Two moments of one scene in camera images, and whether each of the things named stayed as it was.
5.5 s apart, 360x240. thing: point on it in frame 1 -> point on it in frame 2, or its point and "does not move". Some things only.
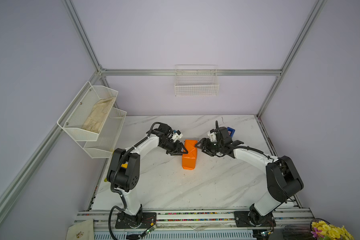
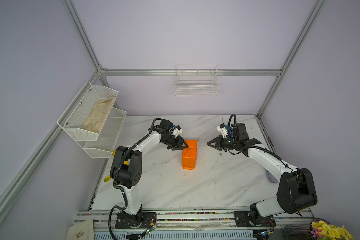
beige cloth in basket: [98, 115] does not move
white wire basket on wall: [196, 80] does not move
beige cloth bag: [83, 231] does not move
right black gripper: [206, 147] -> [219, 141]
